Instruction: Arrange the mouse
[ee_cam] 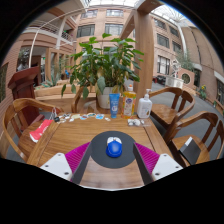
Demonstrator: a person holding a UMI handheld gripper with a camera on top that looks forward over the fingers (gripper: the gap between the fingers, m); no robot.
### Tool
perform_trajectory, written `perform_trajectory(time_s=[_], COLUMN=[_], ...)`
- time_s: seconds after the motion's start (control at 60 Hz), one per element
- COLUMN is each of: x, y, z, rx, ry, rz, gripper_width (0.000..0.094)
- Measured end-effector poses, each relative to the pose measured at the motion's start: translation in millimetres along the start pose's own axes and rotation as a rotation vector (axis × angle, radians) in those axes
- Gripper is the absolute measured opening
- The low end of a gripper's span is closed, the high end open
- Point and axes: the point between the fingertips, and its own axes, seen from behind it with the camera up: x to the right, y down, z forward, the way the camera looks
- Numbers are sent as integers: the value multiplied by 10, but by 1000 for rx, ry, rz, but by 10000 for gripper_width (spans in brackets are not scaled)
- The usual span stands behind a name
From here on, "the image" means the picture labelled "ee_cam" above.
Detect black notebook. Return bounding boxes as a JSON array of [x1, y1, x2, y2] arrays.
[[179, 136, 202, 166]]

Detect dark red wooden pedestal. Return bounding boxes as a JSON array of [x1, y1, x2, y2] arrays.
[[7, 65, 43, 128]]

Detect wooden planter box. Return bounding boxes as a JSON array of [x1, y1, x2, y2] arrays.
[[34, 83, 98, 113]]

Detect white sculpture on plinth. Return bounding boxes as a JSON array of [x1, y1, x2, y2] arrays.
[[165, 59, 185, 89]]

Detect green plant in white pot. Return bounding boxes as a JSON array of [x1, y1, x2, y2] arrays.
[[60, 32, 145, 110]]

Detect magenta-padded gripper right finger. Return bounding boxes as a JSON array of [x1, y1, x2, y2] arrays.
[[132, 142, 184, 186]]

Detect dark grey round mouse pad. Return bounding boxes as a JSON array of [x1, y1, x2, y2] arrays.
[[89, 130, 138, 169]]

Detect red paper shopping bag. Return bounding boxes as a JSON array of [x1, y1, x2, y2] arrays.
[[29, 106, 58, 144]]

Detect green agave plant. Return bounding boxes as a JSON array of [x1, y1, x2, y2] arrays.
[[40, 73, 63, 89]]

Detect clear plastic bag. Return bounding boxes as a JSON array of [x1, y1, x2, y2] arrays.
[[127, 118, 146, 127]]

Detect blue and white computer mouse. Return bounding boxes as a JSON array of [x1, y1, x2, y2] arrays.
[[105, 136, 124, 159]]

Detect blue squeeze tube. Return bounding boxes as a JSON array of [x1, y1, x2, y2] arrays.
[[108, 92, 121, 119]]

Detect black car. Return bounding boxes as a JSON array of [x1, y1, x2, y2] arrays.
[[153, 74, 167, 85]]

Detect yellow dish soap bottle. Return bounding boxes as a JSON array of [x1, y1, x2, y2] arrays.
[[120, 83, 137, 120]]

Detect white pump dispenser bottle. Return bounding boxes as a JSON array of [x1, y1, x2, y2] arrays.
[[136, 88, 153, 120]]

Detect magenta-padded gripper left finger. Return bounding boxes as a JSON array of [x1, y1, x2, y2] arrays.
[[39, 141, 93, 185]]

